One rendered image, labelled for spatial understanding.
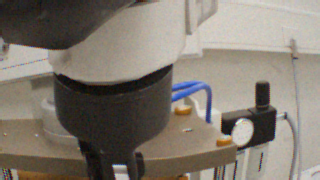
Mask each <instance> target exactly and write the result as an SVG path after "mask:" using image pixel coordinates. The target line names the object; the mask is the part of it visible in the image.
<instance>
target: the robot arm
mask: <svg viewBox="0 0 320 180"><path fill-rule="evenodd" d="M218 5H219V4H218V0H0V44H6V45H7V44H8V45H10V44H12V45H13V44H14V45H19V46H20V45H21V46H26V47H27V46H28V47H34V48H40V49H41V48H42V49H46V50H47V49H48V61H49V64H50V65H51V66H52V68H53V78H54V84H53V93H54V107H55V112H56V117H57V118H58V121H59V122H60V124H61V126H62V127H64V129H65V130H66V131H68V132H69V133H70V134H71V135H72V136H74V137H76V139H77V142H78V145H79V148H80V151H81V154H82V156H83V159H84V165H85V170H86V172H87V175H88V177H89V180H141V179H142V178H141V177H143V176H144V173H145V161H144V157H143V153H141V152H135V149H137V147H139V146H140V145H141V144H144V143H145V142H147V141H149V140H150V139H153V138H155V137H156V136H157V135H159V134H160V133H161V132H162V131H164V128H165V127H166V126H167V125H168V122H169V120H170V118H171V112H172V88H173V63H174V62H175V61H176V60H177V59H178V57H179V56H180V54H181V53H182V51H184V48H185V47H186V35H192V34H193V33H194V32H195V30H196V29H198V27H199V26H200V25H201V24H202V23H203V22H204V21H207V19H208V18H210V17H212V16H213V15H215V13H217V12H218Z"/></svg>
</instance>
